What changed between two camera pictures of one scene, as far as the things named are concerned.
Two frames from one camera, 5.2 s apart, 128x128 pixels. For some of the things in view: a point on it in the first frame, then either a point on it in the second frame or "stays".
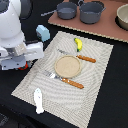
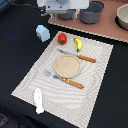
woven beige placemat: x=66 y=80 stays
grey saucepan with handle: x=65 y=10 stays
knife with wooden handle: x=85 y=58 stays
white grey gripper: x=16 y=57 to x=58 y=6
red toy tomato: x=23 y=67 to x=62 y=39
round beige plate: x=67 y=66 stays
